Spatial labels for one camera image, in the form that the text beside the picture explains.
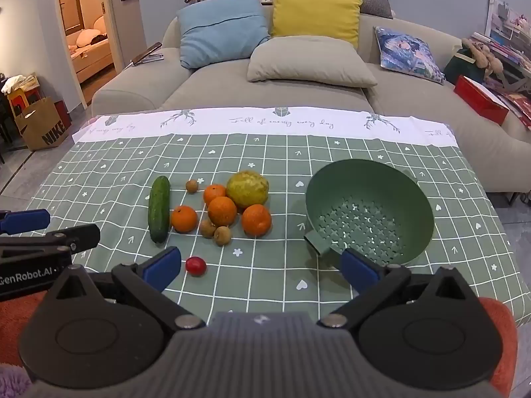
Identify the orange cloth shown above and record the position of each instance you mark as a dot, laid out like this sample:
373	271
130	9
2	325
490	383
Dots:
498	331

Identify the brown paper bag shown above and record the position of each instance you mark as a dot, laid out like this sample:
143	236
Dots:
41	126

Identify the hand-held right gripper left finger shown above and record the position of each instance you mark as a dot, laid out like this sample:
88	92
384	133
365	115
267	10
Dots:
161	267

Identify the red cherry tomato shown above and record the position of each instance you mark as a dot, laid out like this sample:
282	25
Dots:
196	266

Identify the yellow pillow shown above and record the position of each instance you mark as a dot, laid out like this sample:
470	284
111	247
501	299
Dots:
315	14

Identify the beige plush toy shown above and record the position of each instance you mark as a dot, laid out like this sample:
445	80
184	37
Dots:
483	56

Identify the green checked tablecloth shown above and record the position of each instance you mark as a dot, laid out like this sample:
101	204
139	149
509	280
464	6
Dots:
269	153

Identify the yellow lemon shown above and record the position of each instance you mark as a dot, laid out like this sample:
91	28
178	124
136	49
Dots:
247	188

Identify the blue printed pillow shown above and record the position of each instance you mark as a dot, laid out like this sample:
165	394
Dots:
408	54

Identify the small orange tangerine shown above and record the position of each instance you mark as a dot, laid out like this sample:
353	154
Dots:
214	194

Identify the wooden door frame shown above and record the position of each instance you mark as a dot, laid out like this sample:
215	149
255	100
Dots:
114	16

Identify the dark tablet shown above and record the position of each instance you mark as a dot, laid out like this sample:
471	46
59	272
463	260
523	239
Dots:
146	54

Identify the beige pillow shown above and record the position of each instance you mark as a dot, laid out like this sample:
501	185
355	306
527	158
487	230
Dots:
307	60

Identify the beige sofa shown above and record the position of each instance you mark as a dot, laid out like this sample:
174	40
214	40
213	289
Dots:
290	95

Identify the brown longan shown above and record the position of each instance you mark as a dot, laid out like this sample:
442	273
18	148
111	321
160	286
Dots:
222	235
191	185
207	229

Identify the purple fluffy cloth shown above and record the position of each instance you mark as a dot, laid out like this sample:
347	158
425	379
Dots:
12	381

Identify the printed picture board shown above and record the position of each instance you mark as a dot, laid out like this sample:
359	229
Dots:
508	20

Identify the green plastic colander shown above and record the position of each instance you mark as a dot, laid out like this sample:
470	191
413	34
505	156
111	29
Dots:
365	199

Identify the dark green bag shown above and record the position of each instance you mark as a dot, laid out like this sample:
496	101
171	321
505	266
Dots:
458	68

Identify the green cucumber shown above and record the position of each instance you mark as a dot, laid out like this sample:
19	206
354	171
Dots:
159	209

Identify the pile of magazines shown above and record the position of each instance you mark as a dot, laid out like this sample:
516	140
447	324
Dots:
516	91

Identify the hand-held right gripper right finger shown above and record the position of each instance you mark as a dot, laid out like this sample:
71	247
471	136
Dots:
359	267

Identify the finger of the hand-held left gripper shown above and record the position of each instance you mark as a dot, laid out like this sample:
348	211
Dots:
25	220
81	236

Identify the red stool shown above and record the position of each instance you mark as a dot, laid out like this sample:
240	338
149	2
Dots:
20	103

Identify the red box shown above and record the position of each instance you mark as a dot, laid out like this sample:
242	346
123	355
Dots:
479	99

